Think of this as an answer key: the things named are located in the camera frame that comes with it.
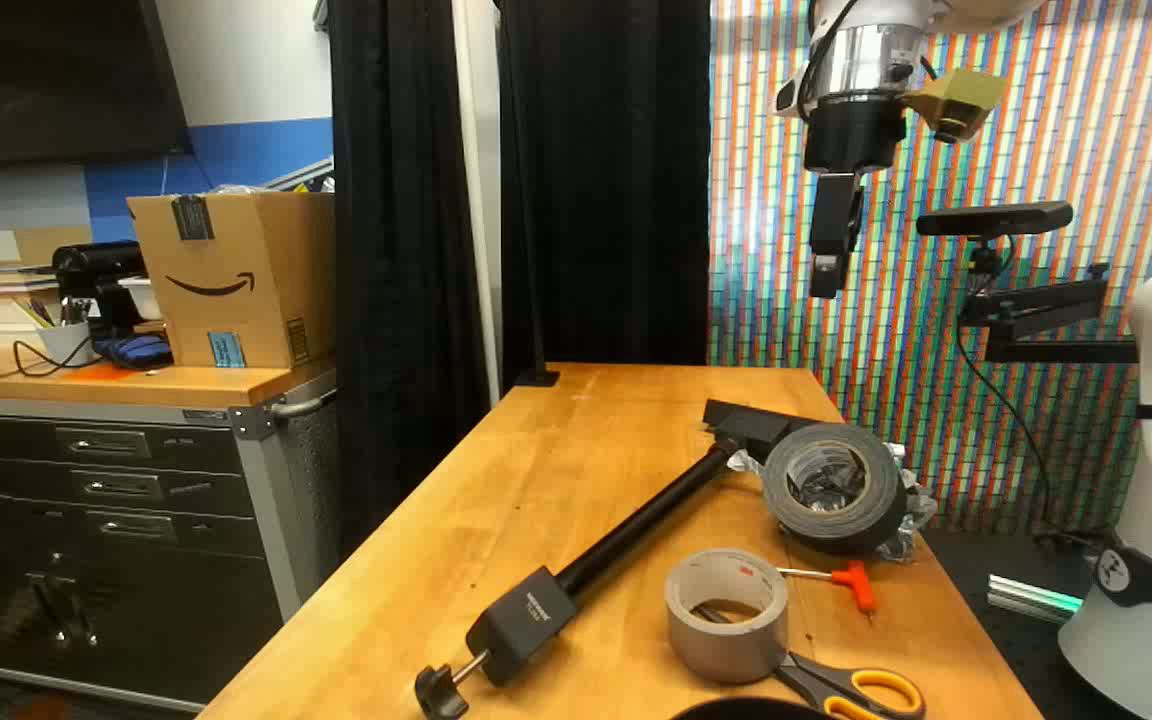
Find black clamp pole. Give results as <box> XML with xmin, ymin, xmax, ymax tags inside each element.
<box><xmin>412</xmin><ymin>394</ymin><xmax>828</xmax><ymax>720</ymax></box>

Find orange handled scissors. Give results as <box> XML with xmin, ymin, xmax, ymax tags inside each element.
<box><xmin>767</xmin><ymin>649</ymin><xmax>931</xmax><ymax>720</ymax></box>

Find yellowish wrist camera box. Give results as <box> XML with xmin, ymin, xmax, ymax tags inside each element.
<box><xmin>905</xmin><ymin>67</ymin><xmax>1014</xmax><ymax>143</ymax></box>

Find grey duct tape roll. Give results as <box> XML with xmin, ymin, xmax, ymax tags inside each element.
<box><xmin>664</xmin><ymin>544</ymin><xmax>792</xmax><ymax>686</ymax></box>

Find large black tape roll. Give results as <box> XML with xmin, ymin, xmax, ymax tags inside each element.
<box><xmin>757</xmin><ymin>421</ymin><xmax>912</xmax><ymax>555</ymax></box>

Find black stereo camera bar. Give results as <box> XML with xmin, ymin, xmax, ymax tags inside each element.
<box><xmin>912</xmin><ymin>195</ymin><xmax>1081</xmax><ymax>242</ymax></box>

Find crumpled silver foil wrapper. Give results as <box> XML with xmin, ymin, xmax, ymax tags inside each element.
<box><xmin>869</xmin><ymin>443</ymin><xmax>944</xmax><ymax>564</ymax></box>

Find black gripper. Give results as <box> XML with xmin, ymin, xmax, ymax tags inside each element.
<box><xmin>802</xmin><ymin>92</ymin><xmax>912</xmax><ymax>302</ymax></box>

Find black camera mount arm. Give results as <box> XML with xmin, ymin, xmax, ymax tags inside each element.
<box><xmin>954</xmin><ymin>236</ymin><xmax>1147</xmax><ymax>371</ymax></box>

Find wood topped drawer cabinet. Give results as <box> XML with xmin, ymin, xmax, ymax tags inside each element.
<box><xmin>0</xmin><ymin>341</ymin><xmax>343</xmax><ymax>711</ymax></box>

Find black desktop device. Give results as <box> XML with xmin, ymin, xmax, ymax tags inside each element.
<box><xmin>50</xmin><ymin>236</ymin><xmax>180</xmax><ymax>371</ymax></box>

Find orange handled small screwdriver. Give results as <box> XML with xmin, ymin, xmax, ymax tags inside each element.
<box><xmin>774</xmin><ymin>555</ymin><xmax>886</xmax><ymax>619</ymax></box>

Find aluminium bar with green light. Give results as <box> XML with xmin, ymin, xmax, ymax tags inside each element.
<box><xmin>985</xmin><ymin>569</ymin><xmax>1089</xmax><ymax>622</ymax></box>

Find black wall monitor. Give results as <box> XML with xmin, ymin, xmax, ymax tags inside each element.
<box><xmin>0</xmin><ymin>0</ymin><xmax>195</xmax><ymax>173</ymax></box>

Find black curtain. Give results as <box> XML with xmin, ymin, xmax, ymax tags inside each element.
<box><xmin>492</xmin><ymin>0</ymin><xmax>716</xmax><ymax>390</ymax></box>
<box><xmin>321</xmin><ymin>0</ymin><xmax>497</xmax><ymax>550</ymax></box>

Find cardboard shipping box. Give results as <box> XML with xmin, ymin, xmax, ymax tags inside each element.
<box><xmin>125</xmin><ymin>187</ymin><xmax>342</xmax><ymax>377</ymax></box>

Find black camera cable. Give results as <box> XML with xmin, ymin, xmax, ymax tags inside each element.
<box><xmin>954</xmin><ymin>315</ymin><xmax>1100</xmax><ymax>548</ymax></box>

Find rainbow patterned backdrop panel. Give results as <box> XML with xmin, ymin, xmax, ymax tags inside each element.
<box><xmin>703</xmin><ymin>0</ymin><xmax>1152</xmax><ymax>538</ymax></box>

